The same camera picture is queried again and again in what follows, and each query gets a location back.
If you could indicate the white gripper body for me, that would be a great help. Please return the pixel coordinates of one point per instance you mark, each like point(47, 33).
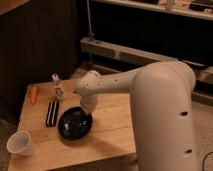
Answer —
point(88, 103)

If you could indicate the black ceramic bowl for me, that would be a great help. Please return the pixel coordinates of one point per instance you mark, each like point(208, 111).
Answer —
point(74, 123)

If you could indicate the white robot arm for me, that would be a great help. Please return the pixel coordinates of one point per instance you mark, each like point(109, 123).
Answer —
point(161, 111)

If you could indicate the small clear bottle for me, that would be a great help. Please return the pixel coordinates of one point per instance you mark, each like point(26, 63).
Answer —
point(58, 87)

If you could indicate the black rectangular case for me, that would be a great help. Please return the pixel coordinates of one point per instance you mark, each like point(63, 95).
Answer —
point(52, 113)

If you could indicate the wooden table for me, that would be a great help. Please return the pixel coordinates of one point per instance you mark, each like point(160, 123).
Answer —
point(111, 134)

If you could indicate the orange carrot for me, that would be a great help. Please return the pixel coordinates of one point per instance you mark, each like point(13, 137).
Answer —
point(33, 94)

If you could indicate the grey metal beam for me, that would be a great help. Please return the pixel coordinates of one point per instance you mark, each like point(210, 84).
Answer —
point(139, 57)

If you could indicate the metal pole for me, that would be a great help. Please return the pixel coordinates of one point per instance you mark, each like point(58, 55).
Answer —
point(90, 33)

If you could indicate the white paper cup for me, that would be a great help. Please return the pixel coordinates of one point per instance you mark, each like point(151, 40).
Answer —
point(20, 143)

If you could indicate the wall shelf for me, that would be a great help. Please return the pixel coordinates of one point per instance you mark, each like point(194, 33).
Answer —
point(158, 8)

